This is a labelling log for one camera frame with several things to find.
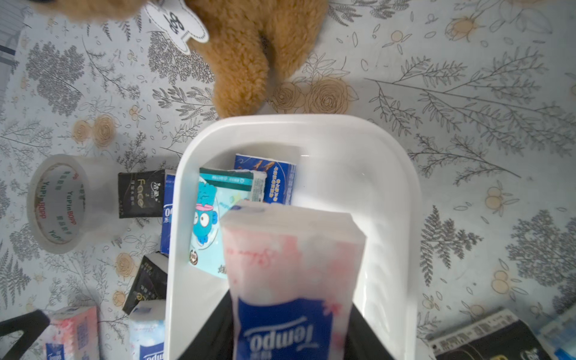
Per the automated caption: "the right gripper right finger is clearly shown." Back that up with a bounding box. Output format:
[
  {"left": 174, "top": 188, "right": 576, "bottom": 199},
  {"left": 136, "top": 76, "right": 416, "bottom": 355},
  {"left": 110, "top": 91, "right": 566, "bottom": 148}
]
[{"left": 343, "top": 305, "right": 394, "bottom": 360}]

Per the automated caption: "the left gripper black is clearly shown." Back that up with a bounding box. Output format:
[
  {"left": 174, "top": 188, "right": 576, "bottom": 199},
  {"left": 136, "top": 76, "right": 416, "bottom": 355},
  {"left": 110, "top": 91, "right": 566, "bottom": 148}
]
[{"left": 0, "top": 310, "right": 50, "bottom": 360}]

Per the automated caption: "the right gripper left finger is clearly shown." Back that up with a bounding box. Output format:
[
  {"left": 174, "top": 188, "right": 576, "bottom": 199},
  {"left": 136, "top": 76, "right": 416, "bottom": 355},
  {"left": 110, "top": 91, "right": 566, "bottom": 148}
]
[{"left": 178, "top": 292, "right": 234, "bottom": 360}]

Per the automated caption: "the pink Tempo tissue pack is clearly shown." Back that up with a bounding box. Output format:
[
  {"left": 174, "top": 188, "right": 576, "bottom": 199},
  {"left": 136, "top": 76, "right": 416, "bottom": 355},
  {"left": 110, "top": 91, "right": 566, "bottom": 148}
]
[{"left": 40, "top": 306, "right": 101, "bottom": 360}]

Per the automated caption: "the pink white Tempo pack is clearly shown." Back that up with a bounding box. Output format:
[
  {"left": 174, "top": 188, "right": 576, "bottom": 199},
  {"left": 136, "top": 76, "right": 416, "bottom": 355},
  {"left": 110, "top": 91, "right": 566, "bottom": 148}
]
[{"left": 220, "top": 200, "right": 366, "bottom": 359}]

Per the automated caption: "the teal cartoon tissue pack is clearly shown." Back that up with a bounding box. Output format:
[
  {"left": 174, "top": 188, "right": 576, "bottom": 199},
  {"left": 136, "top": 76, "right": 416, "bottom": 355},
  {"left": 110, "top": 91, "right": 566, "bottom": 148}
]
[{"left": 188, "top": 168, "right": 267, "bottom": 278}]

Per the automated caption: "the dark blue tissue pack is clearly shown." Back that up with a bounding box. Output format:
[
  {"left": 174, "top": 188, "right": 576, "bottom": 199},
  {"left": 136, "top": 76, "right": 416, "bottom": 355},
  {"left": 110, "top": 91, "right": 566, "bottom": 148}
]
[{"left": 234, "top": 154, "right": 296, "bottom": 205}]

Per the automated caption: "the light blue tissue pack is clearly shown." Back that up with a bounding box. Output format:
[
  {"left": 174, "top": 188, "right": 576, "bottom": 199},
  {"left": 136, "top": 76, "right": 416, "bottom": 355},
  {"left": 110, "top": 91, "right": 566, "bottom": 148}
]
[{"left": 537, "top": 306, "right": 575, "bottom": 360}]

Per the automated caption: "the white plastic storage box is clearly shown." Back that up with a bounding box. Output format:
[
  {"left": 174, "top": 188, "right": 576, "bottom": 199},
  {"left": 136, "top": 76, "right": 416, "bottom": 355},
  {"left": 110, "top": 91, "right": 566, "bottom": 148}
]
[{"left": 164, "top": 114, "right": 421, "bottom": 359}]

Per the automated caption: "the white blue tissue pack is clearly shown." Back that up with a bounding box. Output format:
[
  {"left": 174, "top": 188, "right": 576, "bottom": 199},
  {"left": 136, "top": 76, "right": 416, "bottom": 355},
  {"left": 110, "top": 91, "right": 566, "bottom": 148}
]
[{"left": 128, "top": 299, "right": 166, "bottom": 360}]

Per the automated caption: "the blue Tempo tissue pack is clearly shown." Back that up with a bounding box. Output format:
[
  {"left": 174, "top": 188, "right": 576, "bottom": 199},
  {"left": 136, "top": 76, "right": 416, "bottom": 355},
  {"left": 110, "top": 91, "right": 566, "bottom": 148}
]
[{"left": 160, "top": 170, "right": 176, "bottom": 256}]

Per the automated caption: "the clear tape roll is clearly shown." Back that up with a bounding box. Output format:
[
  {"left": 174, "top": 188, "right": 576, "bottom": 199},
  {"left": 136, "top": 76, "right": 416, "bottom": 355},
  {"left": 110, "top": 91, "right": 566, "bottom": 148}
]
[{"left": 26, "top": 154, "right": 131, "bottom": 254}]

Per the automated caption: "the black long tissue pack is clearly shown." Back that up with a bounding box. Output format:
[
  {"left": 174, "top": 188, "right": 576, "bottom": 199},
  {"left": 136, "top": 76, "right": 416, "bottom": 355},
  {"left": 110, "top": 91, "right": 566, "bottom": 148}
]
[{"left": 429, "top": 309, "right": 551, "bottom": 360}]

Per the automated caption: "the black Face tissue pack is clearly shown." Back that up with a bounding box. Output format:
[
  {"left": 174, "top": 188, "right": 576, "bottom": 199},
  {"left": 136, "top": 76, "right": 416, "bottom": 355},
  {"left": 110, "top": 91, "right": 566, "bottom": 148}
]
[{"left": 118, "top": 169, "right": 167, "bottom": 218}]

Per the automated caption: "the brown teddy bear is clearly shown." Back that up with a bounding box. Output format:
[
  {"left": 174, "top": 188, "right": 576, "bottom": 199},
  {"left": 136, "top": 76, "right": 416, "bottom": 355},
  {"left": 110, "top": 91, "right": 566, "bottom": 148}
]
[{"left": 31, "top": 0, "right": 330, "bottom": 120}]

